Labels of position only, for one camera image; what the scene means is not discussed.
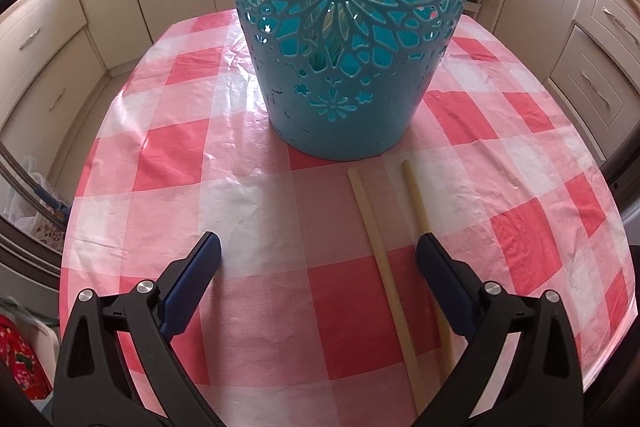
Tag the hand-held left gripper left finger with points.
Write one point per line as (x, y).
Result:
(195, 277)

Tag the red printed cloth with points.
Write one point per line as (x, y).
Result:
(22, 357)

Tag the blue perforated plastic basket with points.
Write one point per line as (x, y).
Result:
(345, 32)

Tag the red checkered plastic tablecloth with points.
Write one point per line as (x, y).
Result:
(260, 257)

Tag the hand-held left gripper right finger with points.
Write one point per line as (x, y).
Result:
(445, 287)

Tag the cream cabinet under stove counter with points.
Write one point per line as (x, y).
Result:
(45, 57)

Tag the cream cabinet with drawers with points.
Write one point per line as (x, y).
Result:
(575, 32)

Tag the white plastic bag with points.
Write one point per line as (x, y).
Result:
(35, 207)

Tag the wooden chopstick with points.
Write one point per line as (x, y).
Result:
(385, 267)
(420, 207)

